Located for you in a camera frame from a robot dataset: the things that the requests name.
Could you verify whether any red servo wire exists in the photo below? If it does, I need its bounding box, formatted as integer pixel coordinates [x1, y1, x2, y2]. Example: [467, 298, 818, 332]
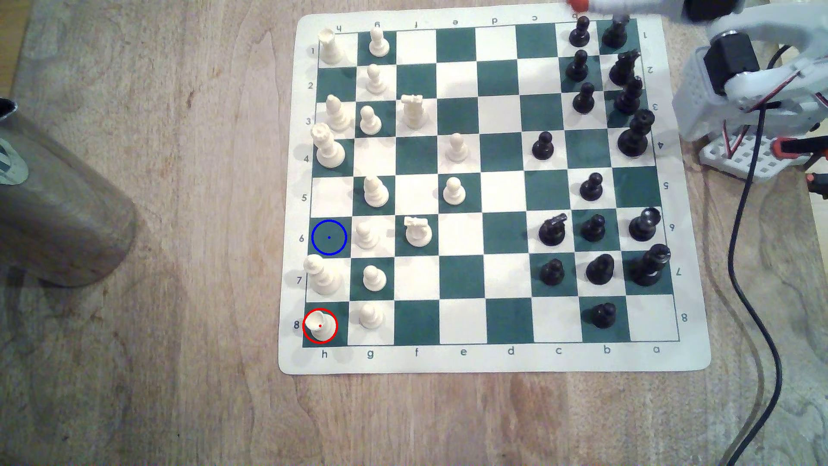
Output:
[726, 68, 802, 160]

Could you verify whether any green white chess mat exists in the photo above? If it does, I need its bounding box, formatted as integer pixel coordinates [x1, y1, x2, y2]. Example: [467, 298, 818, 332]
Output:
[278, 3, 712, 375]

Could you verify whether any grey metal cylinder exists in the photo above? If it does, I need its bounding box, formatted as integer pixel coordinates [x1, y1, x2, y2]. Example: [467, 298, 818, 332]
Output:
[0, 97, 138, 290]

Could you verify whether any black knight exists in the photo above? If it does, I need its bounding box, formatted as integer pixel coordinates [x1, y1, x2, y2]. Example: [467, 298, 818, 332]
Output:
[608, 49, 642, 87]
[538, 213, 569, 247]

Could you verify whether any white knight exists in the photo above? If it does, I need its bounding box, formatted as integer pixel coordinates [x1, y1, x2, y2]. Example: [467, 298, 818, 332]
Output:
[404, 216, 433, 248]
[401, 94, 426, 129]

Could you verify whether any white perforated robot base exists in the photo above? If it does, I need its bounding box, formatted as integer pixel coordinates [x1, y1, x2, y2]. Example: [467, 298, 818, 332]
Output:
[699, 131, 811, 183]

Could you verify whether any white rook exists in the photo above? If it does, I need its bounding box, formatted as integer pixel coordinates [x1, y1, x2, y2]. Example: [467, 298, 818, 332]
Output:
[305, 310, 336, 342]
[319, 29, 345, 66]

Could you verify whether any black king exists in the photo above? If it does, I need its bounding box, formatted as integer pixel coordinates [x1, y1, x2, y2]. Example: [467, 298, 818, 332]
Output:
[630, 244, 671, 287]

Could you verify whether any black bishop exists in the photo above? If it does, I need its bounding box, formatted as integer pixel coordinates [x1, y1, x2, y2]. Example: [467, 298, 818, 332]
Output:
[614, 76, 644, 116]
[586, 254, 616, 286]

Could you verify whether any black queen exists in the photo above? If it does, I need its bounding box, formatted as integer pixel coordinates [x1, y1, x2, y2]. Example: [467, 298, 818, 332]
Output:
[617, 109, 656, 158]

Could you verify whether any black cable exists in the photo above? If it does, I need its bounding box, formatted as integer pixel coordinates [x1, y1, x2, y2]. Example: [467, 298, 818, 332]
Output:
[721, 44, 793, 466]

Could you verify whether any white queen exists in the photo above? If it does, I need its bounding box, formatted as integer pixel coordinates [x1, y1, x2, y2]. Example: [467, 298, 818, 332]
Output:
[310, 123, 346, 170]

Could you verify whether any white king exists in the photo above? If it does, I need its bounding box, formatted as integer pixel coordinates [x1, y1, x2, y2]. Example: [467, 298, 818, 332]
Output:
[303, 254, 343, 296]

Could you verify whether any white bishop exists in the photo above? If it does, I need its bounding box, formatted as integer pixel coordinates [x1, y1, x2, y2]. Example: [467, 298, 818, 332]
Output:
[324, 94, 352, 132]
[363, 175, 390, 208]

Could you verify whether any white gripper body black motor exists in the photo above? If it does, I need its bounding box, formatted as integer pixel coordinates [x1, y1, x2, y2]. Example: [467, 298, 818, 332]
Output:
[647, 0, 745, 23]

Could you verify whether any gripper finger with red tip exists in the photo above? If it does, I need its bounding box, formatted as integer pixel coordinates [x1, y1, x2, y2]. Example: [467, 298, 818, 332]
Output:
[567, 0, 648, 17]

